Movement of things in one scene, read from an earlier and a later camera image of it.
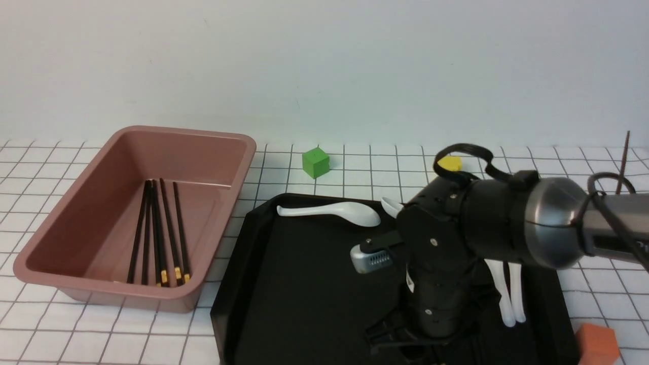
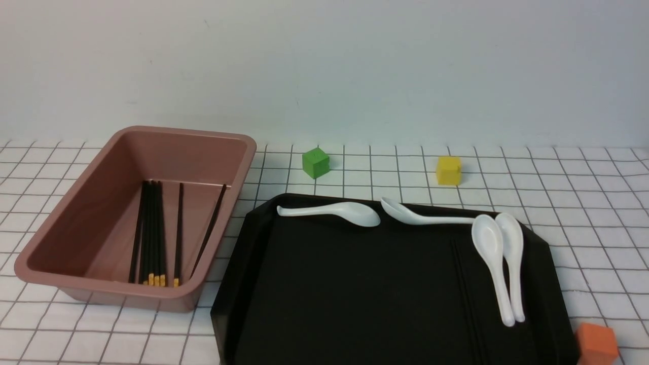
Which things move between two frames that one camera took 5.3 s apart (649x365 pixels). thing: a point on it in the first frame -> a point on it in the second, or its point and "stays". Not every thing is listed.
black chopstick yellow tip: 178,270 -> 162,274
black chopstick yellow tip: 186,276 -> 156,278
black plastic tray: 287,293 stays
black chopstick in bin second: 147,233 stays
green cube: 316,162 stays
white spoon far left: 358,213 stays
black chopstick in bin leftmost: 140,225 stays
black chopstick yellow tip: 164,272 -> 151,262
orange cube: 597,345 stays
